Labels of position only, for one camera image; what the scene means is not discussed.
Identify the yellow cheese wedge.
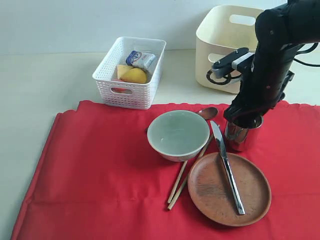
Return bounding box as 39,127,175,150
116,64,134,80

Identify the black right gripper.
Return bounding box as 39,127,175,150
223,43,295,128

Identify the white blue milk carton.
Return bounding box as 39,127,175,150
125,50,156,70

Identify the lower wooden chopstick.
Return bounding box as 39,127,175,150
167,174,189,211

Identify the wooden chopstick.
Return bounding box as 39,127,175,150
167,174,189,211
167,134,214,204

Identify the cream plastic bin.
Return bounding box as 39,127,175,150
195,5,263,94

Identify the yellow lemon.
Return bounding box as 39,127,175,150
120,68,147,84

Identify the upper wooden chopstick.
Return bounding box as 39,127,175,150
167,134,214,204

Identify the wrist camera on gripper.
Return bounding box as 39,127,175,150
211,47,255,80

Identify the red table cloth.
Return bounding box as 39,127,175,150
11,100,320,240

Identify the brown wooden plate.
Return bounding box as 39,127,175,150
187,152,272,227

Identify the stainless steel cup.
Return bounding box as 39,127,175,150
224,116,264,152

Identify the brown wooden spoon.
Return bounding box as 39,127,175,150
196,107,219,121

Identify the silver table knife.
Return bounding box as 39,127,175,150
210,120,246,215

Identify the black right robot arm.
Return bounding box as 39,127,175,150
223,0,320,126

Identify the red sausage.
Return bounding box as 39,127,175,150
111,79,132,94

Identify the white woven plastic basket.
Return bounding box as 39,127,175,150
92,36,167,110

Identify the white ceramic bowl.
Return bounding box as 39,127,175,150
147,110,210,162

